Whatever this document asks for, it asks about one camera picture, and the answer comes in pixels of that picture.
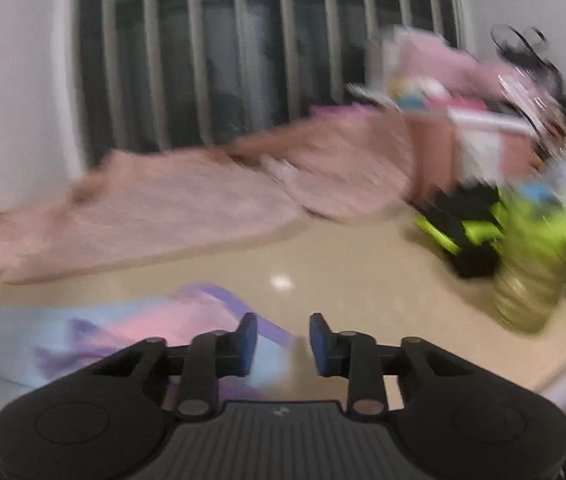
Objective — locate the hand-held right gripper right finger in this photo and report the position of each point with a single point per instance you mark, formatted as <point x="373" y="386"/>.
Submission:
<point x="319" y="345"/>

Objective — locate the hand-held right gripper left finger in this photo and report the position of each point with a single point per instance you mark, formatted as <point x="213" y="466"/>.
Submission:
<point x="249" y="345"/>

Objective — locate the pink purple blue garment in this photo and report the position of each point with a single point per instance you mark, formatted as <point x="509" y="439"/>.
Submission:
<point x="113" y="330"/>

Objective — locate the peach quilted blanket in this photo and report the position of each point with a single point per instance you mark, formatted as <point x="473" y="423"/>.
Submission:
<point x="163" y="210"/>

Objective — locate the black and green bag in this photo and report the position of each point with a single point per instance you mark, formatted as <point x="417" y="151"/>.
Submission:
<point x="468" y="255"/>

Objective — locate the green plastic bottle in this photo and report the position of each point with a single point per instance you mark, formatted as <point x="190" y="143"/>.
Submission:
<point x="533" y="260"/>

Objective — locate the bright pink board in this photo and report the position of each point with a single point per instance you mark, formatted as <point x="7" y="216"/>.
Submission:
<point x="343" y="110"/>

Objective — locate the colourful toy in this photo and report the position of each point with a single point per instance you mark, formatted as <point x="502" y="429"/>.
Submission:
<point x="413" y="95"/>

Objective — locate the window with metal bars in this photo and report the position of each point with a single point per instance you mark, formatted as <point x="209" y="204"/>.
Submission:
<point x="243" y="60"/>

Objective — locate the pink cloth pile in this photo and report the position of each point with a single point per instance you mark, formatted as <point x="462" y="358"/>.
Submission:
<point x="443" y="67"/>

